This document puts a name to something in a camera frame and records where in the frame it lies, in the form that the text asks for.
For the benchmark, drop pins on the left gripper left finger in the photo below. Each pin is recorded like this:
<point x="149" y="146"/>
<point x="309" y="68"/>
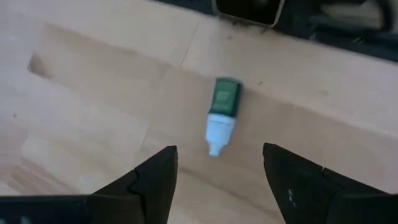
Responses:
<point x="149" y="193"/>

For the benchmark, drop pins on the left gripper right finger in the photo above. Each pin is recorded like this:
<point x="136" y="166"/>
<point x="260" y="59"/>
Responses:
<point x="298" y="193"/>

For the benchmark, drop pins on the small green food colouring bottle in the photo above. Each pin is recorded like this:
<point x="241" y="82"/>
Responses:
<point x="222" y="105"/>

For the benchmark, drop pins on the black square camera housing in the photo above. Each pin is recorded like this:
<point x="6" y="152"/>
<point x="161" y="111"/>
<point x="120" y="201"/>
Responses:
<point x="248" y="11"/>

